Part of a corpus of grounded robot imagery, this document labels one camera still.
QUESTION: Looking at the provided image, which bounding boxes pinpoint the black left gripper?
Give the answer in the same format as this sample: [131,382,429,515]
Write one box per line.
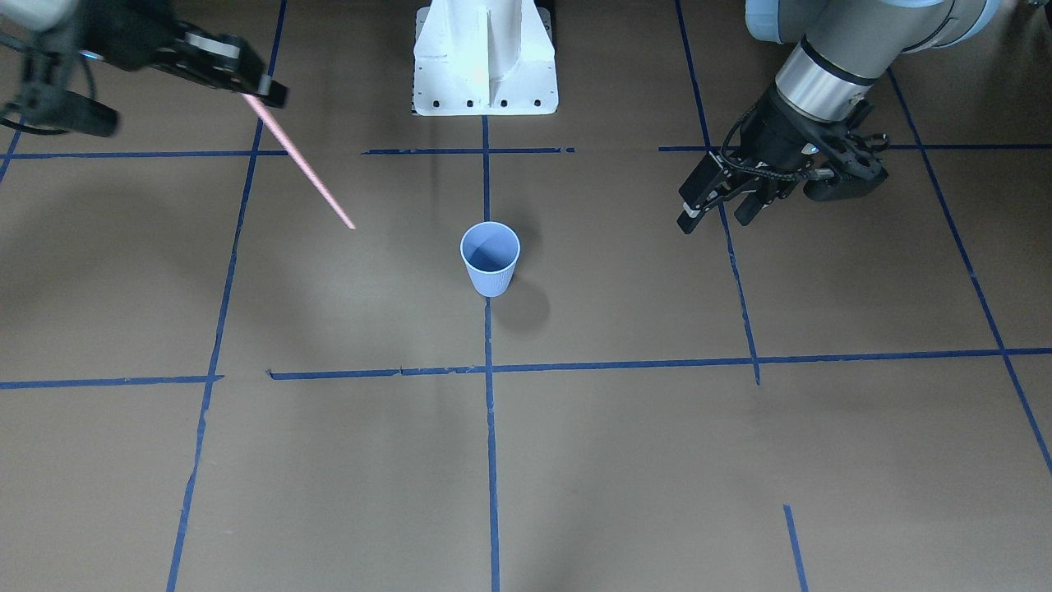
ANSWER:
[676,86,831,234]

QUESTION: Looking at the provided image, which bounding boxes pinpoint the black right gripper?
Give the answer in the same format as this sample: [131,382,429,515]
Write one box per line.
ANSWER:
[123,21,288,109]

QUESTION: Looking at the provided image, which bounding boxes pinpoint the pink chopstick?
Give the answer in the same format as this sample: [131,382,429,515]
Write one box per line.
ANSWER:
[240,93,357,231]

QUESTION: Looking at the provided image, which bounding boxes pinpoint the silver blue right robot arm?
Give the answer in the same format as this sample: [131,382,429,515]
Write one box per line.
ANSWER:
[2,1,288,109]

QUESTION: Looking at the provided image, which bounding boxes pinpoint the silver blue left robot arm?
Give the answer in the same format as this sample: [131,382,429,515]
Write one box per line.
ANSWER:
[677,1,1000,234]

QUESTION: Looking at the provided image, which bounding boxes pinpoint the blue ribbed cup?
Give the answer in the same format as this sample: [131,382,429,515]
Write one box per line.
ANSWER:
[459,221,522,298]

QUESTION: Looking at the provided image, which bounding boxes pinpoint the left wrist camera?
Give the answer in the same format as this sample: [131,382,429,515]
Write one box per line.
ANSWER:
[804,124,890,202]

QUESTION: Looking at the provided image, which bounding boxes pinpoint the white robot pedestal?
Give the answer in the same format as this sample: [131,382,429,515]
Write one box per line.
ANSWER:
[411,1,560,117]

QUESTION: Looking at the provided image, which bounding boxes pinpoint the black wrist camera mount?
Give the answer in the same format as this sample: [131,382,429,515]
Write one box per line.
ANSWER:
[1,49,120,137]

